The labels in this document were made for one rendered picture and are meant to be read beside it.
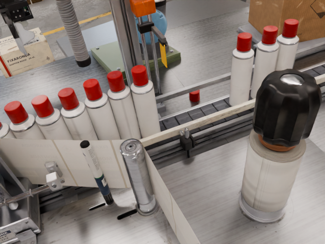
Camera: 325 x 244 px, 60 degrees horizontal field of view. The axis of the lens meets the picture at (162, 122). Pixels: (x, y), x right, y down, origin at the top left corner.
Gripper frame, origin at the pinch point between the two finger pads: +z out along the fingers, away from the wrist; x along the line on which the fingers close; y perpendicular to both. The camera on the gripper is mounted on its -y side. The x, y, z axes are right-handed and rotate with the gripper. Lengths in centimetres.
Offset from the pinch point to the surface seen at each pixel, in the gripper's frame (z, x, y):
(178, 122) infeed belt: 13, -49, 29
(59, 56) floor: 100, 190, 30
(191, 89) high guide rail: 4, -48, 34
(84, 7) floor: 99, 302, 96
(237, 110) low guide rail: 9, -57, 42
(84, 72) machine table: 17.2, 0.6, 17.4
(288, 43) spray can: -5, -57, 57
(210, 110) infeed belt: 12, -50, 39
